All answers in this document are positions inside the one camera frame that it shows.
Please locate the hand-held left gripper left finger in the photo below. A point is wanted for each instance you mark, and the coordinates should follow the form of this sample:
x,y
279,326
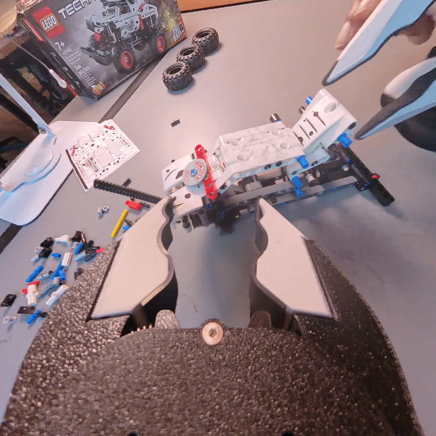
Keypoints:
x,y
133,272

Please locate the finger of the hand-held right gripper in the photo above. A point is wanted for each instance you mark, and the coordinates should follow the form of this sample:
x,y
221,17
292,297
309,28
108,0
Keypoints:
x,y
409,109
381,34

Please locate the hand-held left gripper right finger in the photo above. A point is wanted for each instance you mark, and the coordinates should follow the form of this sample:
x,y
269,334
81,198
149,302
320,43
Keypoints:
x,y
289,272

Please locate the pile of small toy pieces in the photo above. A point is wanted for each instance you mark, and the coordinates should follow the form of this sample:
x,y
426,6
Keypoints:
x,y
65,260

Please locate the white black toy truck model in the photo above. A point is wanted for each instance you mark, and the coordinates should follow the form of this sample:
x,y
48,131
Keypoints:
x,y
259,146

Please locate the grey desk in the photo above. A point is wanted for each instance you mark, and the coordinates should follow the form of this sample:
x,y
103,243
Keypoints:
x,y
340,272

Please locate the sticker sheet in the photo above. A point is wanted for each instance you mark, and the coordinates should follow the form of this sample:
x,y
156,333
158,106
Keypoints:
x,y
102,153

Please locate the short black toy peg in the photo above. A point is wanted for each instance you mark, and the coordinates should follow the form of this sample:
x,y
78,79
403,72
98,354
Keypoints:
x,y
176,123

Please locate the black toy tyre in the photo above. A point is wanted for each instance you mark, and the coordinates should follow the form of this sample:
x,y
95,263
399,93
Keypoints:
x,y
191,56
177,75
206,39

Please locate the toy truck set box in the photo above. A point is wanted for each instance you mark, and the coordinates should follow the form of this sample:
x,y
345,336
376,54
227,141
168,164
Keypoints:
x,y
102,41

